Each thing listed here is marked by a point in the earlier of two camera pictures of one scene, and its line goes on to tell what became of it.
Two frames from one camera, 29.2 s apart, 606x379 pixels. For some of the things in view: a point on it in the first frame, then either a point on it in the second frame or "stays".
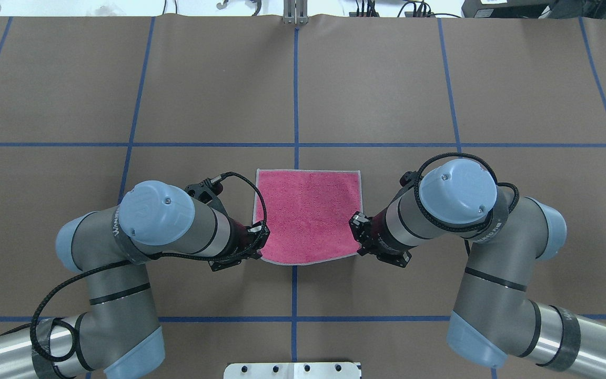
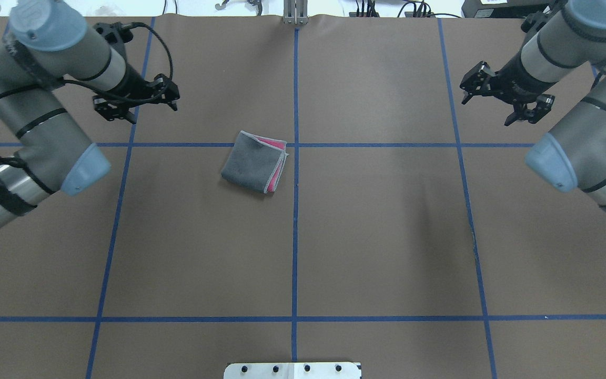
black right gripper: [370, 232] -> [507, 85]
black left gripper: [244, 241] -> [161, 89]
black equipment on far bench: [545, 9] stays
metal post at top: [295, 12] stays
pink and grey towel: [307, 214] -> [255, 162]
